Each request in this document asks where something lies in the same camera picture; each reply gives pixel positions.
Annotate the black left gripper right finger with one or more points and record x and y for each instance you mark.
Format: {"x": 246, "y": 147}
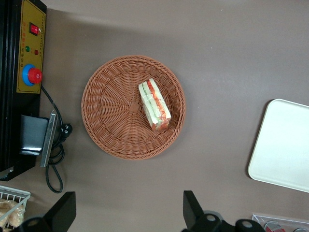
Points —
{"x": 193, "y": 212}

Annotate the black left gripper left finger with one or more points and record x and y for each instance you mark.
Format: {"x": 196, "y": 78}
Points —
{"x": 61, "y": 212}

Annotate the plastic sandwich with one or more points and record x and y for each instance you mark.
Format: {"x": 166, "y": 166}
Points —
{"x": 154, "y": 104}

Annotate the white plastic tray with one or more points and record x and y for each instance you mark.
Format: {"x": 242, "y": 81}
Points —
{"x": 282, "y": 145}

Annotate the round brown wicker basket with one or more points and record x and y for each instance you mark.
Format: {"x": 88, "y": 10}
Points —
{"x": 113, "y": 108}

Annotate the bagged beige snack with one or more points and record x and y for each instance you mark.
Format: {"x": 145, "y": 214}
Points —
{"x": 12, "y": 213}

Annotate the grey metal plate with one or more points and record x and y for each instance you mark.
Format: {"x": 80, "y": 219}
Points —
{"x": 48, "y": 140}

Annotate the black box on machine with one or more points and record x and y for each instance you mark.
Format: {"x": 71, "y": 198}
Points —
{"x": 32, "y": 134}

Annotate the clear plastic container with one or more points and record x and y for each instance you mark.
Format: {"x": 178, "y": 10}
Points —
{"x": 289, "y": 221}

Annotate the black machine housing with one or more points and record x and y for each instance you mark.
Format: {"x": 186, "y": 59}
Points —
{"x": 7, "y": 96}

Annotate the red emergency stop button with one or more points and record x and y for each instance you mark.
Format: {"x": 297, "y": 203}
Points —
{"x": 33, "y": 75}

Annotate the yellow control panel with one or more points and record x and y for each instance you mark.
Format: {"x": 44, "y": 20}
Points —
{"x": 31, "y": 60}

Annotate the red indicator light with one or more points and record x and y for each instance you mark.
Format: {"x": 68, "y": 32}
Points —
{"x": 36, "y": 52}

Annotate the green indicator light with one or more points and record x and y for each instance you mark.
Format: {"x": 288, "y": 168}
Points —
{"x": 27, "y": 48}

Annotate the red rocker switch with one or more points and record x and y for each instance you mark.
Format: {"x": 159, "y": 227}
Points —
{"x": 34, "y": 29}

